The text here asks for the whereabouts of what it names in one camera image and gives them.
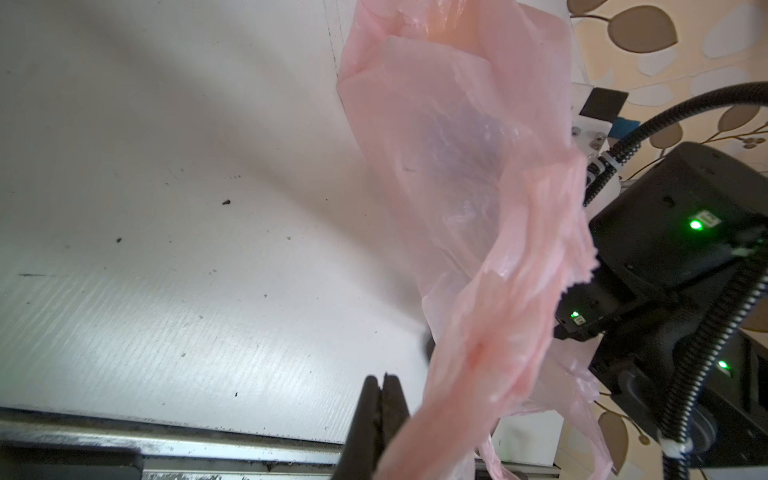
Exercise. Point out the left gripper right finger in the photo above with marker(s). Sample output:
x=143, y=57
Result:
x=394, y=410

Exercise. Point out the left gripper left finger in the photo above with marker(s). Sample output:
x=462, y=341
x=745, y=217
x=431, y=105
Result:
x=363, y=445

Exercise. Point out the pink plastic bag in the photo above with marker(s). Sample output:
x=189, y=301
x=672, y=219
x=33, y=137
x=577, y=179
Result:
x=463, y=110

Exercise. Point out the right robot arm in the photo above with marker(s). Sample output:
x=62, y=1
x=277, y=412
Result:
x=682, y=262

